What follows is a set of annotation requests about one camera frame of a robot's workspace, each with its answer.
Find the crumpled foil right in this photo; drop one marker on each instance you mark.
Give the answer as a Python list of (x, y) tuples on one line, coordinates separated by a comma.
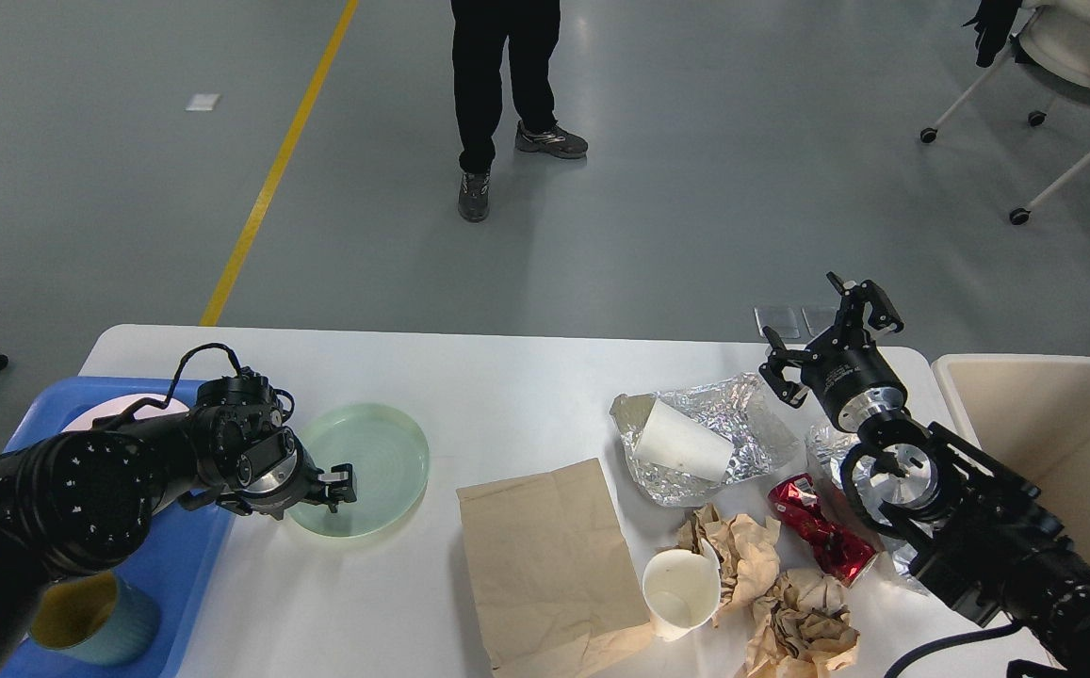
[(826, 448)]

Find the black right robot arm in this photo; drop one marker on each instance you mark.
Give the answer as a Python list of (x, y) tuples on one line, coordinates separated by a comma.
[(983, 544)]

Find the crumpled brown paper lower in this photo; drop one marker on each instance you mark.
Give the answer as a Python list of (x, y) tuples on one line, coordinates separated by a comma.
[(803, 628)]

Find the crumpled aluminium foil sheet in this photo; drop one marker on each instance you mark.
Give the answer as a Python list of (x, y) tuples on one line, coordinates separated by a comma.
[(736, 408)]

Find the person in black trousers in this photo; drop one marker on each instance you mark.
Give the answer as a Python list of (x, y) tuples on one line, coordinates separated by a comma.
[(487, 36)]

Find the brown paper bag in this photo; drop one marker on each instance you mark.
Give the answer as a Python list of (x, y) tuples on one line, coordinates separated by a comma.
[(551, 574)]

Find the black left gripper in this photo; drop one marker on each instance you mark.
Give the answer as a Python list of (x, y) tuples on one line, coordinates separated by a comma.
[(277, 474)]

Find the red snack wrapper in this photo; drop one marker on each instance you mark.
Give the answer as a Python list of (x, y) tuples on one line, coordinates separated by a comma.
[(835, 548)]

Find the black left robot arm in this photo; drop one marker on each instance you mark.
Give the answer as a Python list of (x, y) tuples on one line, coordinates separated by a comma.
[(82, 502)]

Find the crumpled brown paper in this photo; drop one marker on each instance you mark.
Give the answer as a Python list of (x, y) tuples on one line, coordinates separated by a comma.
[(803, 628), (745, 550)]

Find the crumpled brown paper upper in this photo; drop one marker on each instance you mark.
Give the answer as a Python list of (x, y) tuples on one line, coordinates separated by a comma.
[(745, 550)]

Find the blue plastic tray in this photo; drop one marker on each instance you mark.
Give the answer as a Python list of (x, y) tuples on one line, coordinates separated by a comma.
[(173, 566)]

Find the white paper cup lying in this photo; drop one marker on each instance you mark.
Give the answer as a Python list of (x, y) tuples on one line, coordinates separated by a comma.
[(673, 440)]

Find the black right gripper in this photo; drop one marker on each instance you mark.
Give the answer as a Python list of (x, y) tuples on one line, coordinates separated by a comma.
[(854, 380)]

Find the beige plastic bin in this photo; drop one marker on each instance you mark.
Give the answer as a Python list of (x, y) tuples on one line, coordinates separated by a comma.
[(1032, 413)]

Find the white paper cup upright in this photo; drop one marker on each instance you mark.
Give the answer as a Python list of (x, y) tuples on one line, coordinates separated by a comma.
[(681, 589)]

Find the dark teal mug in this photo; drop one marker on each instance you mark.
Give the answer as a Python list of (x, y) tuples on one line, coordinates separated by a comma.
[(101, 620)]

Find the black garment on chair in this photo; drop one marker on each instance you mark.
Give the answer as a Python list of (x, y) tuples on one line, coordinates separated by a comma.
[(992, 24)]

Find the white rolling chair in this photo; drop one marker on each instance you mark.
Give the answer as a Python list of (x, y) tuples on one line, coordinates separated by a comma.
[(1050, 42)]

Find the light green plate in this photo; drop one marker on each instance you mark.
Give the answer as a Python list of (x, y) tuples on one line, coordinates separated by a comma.
[(389, 455)]

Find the pink plate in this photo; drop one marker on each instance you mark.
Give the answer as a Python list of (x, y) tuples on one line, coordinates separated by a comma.
[(112, 407)]

